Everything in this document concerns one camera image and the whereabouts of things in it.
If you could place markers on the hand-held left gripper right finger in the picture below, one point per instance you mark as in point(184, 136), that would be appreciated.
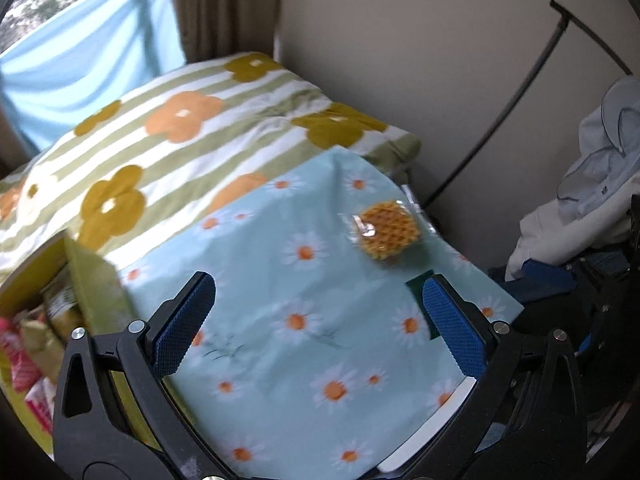
point(450, 325)

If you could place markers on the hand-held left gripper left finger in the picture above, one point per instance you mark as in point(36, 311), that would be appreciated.
point(182, 325)

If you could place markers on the yellow-green cardboard box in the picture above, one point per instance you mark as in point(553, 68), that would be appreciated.
point(95, 280)

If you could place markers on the clear-wrapped waffle packet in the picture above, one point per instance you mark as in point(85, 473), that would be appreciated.
point(387, 230)

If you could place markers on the pink snack packet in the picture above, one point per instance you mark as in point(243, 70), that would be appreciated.
point(14, 360)

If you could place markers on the dark green flat packet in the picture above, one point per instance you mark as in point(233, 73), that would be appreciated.
point(417, 295)

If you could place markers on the dark blue seat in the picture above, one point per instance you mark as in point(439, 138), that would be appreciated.
point(540, 280)

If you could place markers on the light blue daisy sheet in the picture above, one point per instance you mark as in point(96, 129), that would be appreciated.
point(300, 310)

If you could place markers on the gold green snack packet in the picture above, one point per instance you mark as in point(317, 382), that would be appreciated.
point(62, 310)

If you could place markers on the beige snack packet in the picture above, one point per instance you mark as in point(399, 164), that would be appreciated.
point(42, 350)

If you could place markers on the red and white snack packet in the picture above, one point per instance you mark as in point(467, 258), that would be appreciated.
point(42, 407)

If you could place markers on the striped floral blanket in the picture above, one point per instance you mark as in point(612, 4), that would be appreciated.
point(200, 125)

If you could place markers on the pale clothing pile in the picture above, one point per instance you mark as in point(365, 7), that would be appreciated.
point(590, 175)

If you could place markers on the light blue hanging cloth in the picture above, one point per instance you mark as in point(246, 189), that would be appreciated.
point(85, 70)

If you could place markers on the brown curtain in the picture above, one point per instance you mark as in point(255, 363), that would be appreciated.
point(225, 10)

